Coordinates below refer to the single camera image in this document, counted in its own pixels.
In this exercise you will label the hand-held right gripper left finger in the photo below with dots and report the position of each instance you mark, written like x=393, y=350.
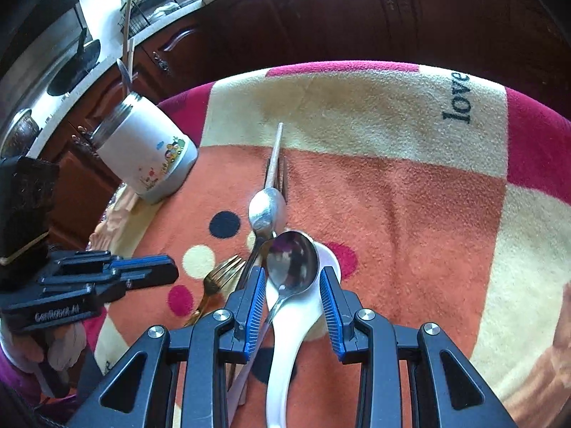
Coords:
x=254, y=307

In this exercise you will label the beige kitchen countertop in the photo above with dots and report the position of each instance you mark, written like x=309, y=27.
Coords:
x=58, y=113

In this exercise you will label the white cartoon-print jar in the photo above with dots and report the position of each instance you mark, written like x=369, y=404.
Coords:
x=147, y=156

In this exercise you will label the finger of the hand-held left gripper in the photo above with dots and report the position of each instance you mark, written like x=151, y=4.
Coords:
x=142, y=262
x=151, y=275

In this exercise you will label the small steel spoon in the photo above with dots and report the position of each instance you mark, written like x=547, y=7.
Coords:
x=266, y=212

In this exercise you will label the dark brown jar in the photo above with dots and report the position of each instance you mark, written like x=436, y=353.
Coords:
x=20, y=131

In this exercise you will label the wooden chopstick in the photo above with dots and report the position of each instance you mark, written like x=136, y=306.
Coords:
x=275, y=151
x=130, y=67
x=126, y=22

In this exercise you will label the dark wooden kitchen cabinets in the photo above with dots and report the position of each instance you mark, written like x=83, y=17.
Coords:
x=312, y=18

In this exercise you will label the white ceramic spoon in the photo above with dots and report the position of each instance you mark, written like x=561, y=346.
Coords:
x=285, y=356

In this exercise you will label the gold fork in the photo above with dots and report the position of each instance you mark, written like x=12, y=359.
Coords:
x=218, y=278

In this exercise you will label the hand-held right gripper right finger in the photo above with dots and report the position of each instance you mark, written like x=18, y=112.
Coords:
x=330, y=312

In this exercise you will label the person's left hand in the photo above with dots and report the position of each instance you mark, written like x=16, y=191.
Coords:
x=62, y=347

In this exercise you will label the black wok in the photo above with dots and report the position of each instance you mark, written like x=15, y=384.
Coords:
x=73, y=76

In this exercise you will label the checked fleece blanket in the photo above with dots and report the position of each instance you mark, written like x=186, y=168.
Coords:
x=401, y=232

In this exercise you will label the large metal spoon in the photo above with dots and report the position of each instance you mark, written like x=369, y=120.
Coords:
x=269, y=174

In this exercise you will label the steel table knife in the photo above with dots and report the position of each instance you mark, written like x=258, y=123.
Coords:
x=124, y=73

